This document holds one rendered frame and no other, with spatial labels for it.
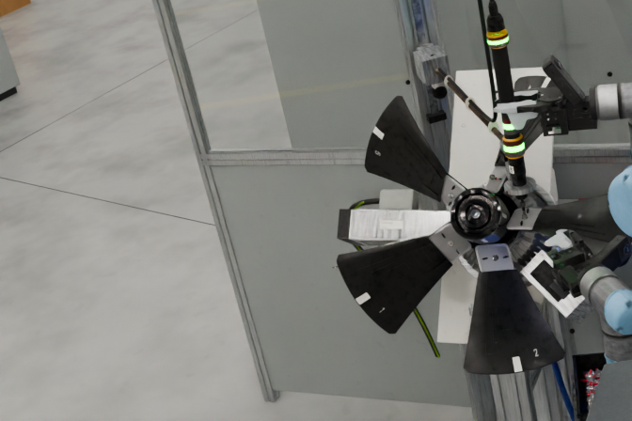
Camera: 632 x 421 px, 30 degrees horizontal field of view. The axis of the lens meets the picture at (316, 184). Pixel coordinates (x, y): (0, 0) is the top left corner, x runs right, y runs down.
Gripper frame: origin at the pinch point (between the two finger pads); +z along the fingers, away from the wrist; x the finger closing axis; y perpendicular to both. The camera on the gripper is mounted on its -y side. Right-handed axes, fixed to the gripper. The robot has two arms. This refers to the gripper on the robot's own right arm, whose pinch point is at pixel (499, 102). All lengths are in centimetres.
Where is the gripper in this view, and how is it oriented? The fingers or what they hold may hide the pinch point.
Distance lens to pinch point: 254.7
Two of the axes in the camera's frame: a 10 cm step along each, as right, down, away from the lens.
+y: 1.9, 8.8, 4.3
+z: -9.6, 0.7, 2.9
